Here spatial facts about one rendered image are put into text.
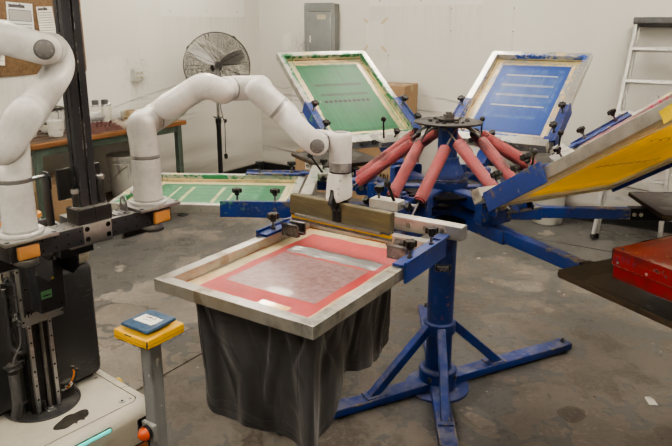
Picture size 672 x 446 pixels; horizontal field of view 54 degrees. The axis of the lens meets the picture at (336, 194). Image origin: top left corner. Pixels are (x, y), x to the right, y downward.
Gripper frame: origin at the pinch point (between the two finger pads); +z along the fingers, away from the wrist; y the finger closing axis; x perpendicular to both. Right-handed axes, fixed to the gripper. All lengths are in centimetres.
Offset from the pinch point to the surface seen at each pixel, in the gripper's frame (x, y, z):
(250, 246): -24.9, 17.7, 11.5
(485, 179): 28, -62, -5
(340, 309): 30, 45, 10
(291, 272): -2.7, 23.7, 14.0
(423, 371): -2, -80, 98
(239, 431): -55, -7, 110
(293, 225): -18.9, 1.1, 7.1
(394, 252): 21.7, 0.2, 9.0
